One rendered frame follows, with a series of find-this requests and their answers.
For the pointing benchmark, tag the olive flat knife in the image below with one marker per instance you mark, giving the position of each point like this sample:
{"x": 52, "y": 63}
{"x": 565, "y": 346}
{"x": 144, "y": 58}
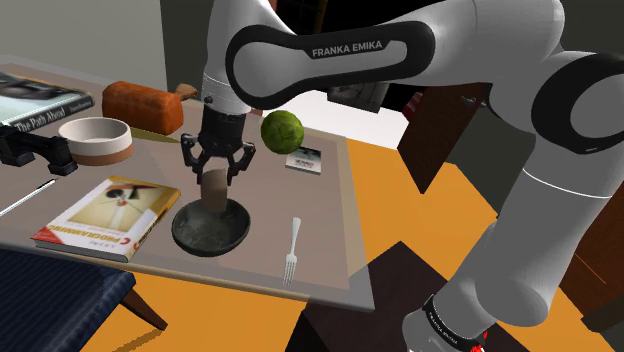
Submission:
{"x": 153, "y": 135}

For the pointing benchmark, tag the grey table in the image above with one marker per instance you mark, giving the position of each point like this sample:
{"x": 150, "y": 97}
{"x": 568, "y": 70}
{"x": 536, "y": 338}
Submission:
{"x": 278, "y": 200}

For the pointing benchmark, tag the dark grey bowl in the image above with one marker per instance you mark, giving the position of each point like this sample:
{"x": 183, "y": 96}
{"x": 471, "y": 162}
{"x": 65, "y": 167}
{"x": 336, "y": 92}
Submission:
{"x": 204, "y": 234}

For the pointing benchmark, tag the white fork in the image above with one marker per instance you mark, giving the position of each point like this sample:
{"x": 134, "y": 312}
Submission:
{"x": 294, "y": 239}

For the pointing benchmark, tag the orange-brown bread loaf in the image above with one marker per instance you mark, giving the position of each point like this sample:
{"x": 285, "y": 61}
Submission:
{"x": 141, "y": 107}

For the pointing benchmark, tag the yellow and red book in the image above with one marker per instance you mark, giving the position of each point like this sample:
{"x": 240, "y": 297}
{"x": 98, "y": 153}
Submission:
{"x": 107, "y": 214}

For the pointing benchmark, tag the white bowl with brown band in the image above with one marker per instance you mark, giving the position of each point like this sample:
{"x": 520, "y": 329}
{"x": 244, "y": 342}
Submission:
{"x": 97, "y": 144}

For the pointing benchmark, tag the white pen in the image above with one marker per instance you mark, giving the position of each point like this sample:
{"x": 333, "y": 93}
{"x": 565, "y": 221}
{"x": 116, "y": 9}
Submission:
{"x": 27, "y": 197}

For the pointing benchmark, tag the dark blue chair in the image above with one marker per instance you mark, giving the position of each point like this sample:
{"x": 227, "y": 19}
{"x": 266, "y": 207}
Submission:
{"x": 48, "y": 297}

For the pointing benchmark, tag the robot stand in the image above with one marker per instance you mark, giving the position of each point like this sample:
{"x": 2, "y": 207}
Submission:
{"x": 390, "y": 282}

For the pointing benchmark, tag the grey hardcover book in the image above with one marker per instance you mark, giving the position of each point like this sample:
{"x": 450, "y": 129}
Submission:
{"x": 34, "y": 105}

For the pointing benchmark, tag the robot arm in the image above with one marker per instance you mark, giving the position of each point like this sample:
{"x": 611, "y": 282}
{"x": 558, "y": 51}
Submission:
{"x": 512, "y": 63}

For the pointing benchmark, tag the small brown wooden object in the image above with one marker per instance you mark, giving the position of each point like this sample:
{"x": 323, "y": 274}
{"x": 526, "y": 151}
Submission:
{"x": 187, "y": 91}

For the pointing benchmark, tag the black stapler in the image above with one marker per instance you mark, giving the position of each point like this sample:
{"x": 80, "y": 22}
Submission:
{"x": 34, "y": 146}

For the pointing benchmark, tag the dark brown wooden cabinet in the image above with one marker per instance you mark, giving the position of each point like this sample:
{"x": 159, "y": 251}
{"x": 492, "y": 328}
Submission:
{"x": 438, "y": 131}

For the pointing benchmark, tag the small white and black booklet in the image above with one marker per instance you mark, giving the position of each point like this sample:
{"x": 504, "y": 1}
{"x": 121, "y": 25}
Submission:
{"x": 304, "y": 161}

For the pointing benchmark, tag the green ball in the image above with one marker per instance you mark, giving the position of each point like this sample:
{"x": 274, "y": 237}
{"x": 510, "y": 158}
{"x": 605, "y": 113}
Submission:
{"x": 282, "y": 131}

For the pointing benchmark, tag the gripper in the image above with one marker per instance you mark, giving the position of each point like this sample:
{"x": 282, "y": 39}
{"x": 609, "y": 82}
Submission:
{"x": 223, "y": 129}

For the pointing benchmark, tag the brown cylinder cup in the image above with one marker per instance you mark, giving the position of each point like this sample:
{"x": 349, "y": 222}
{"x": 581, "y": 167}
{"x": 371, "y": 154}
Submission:
{"x": 214, "y": 192}

